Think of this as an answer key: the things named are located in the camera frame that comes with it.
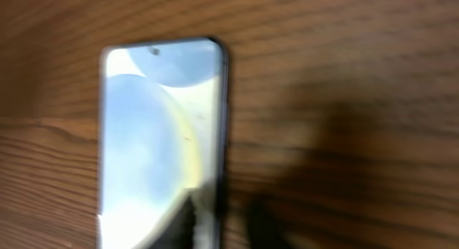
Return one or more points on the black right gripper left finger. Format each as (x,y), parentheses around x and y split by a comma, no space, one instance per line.
(180,233)

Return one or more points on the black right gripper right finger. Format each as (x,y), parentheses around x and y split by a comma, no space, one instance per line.
(264,230)

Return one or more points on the Galaxy smartphone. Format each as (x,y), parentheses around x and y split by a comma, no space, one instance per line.
(163,117)

